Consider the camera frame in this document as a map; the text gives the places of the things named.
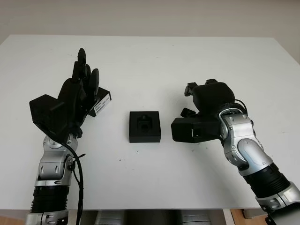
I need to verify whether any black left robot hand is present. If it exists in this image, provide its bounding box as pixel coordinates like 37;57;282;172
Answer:
57;48;100;139

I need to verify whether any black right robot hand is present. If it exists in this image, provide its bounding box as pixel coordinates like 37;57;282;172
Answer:
181;79;236;118

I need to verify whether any black box with label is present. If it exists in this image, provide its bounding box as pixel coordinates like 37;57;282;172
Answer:
89;86;112;118

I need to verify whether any grey robot torso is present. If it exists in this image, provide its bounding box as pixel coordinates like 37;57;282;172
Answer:
84;210;225;225

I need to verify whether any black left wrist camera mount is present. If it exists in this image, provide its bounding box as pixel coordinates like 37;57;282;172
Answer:
29;94;71;139

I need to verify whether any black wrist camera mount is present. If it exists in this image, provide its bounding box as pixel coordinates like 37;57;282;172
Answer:
29;94;71;139
171;116;222;143

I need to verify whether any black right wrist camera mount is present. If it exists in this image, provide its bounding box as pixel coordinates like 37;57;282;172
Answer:
171;116;222;143

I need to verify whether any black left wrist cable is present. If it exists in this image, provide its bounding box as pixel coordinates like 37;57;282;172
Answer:
63;140;86;225

